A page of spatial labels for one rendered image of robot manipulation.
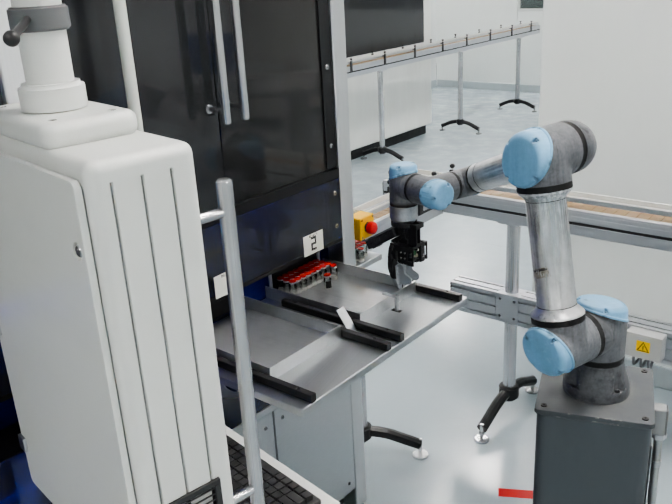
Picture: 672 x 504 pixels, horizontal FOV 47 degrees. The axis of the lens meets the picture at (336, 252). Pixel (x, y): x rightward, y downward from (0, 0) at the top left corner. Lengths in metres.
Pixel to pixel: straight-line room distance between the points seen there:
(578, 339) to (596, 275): 1.78
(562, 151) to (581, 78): 1.70
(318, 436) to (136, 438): 1.34
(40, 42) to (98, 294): 0.38
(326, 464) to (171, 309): 1.50
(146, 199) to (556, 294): 0.96
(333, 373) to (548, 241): 0.57
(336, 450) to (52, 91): 1.68
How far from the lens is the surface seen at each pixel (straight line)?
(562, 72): 3.37
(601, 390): 1.90
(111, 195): 1.06
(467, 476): 2.97
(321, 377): 1.81
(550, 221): 1.68
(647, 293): 3.48
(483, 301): 3.10
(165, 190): 1.10
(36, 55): 1.24
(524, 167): 1.65
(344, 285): 2.28
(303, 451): 2.45
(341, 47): 2.24
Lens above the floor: 1.78
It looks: 21 degrees down
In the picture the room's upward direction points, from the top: 3 degrees counter-clockwise
